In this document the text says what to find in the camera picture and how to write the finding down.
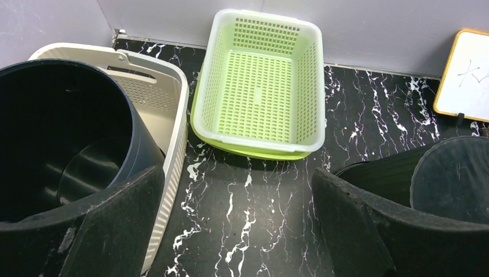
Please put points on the small whiteboard yellow frame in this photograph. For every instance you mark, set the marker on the small whiteboard yellow frame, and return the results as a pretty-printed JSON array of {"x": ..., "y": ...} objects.
[{"x": 463, "y": 89}]

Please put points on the cream perforated laundry basket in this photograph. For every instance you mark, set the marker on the cream perforated laundry basket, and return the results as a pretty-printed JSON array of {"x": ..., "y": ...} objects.
[{"x": 160, "y": 93}]

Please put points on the green and white strainer basket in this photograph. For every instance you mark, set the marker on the green and white strainer basket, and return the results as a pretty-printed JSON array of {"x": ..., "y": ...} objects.
[{"x": 261, "y": 88}]

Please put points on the black ribbed bucket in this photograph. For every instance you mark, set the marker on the black ribbed bucket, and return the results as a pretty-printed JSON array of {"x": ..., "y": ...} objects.
[{"x": 447, "y": 179}]

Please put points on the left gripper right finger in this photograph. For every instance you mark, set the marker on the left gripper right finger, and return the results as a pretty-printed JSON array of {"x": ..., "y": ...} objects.
[{"x": 368, "y": 235}]

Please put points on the large dark blue bucket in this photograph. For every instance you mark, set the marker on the large dark blue bucket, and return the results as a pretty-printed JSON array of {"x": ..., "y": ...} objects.
[{"x": 68, "y": 130}]

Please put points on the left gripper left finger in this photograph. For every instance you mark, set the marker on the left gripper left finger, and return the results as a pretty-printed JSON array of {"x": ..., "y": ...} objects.
[{"x": 104, "y": 234}]

